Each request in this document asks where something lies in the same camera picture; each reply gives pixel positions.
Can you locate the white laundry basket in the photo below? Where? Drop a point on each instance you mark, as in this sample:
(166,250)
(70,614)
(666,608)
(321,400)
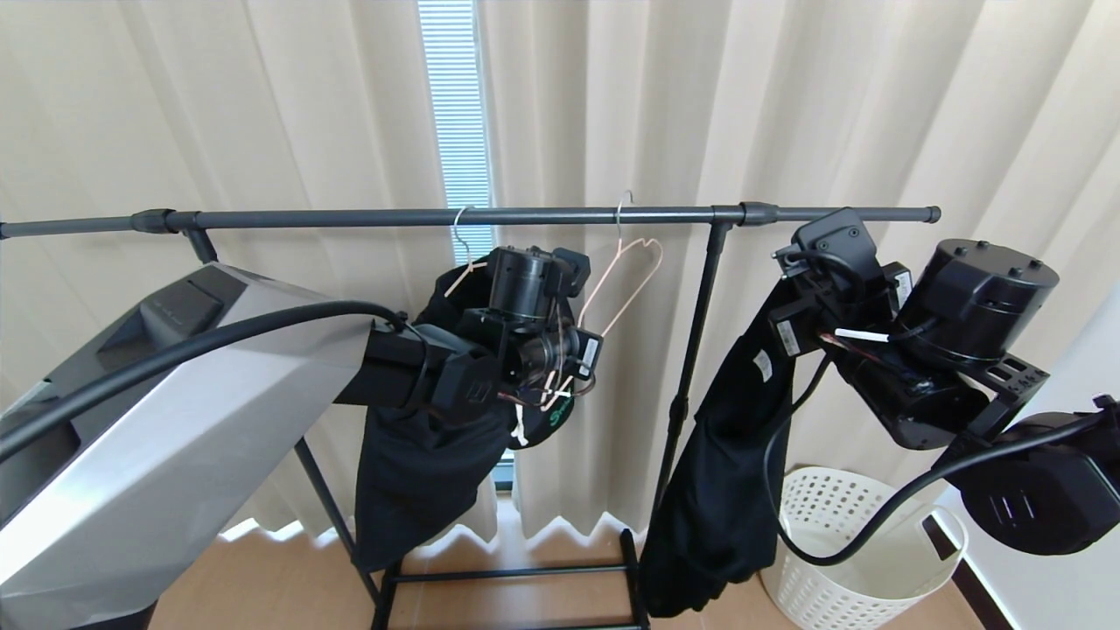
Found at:
(875,569)

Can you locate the beige curtain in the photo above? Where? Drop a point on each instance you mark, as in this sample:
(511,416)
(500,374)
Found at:
(219,105)
(831,105)

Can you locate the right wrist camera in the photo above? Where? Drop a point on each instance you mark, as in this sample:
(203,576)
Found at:
(836,241)

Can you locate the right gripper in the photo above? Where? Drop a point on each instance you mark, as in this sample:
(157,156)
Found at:
(927,411)

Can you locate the black clothes rack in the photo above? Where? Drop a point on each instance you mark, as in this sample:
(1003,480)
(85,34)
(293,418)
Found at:
(350,217)

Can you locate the pink clothes hanger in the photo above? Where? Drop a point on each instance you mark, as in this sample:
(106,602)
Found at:
(457,229)
(626,254)

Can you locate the black garment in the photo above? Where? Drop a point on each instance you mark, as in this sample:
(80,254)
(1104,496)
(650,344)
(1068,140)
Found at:
(717,490)

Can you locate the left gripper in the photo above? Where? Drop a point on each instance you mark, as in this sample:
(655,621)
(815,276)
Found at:
(551,354)

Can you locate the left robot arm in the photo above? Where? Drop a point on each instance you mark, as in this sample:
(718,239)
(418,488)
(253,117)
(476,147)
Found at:
(175,455)

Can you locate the window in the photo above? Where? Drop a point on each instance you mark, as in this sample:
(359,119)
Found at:
(455,105)

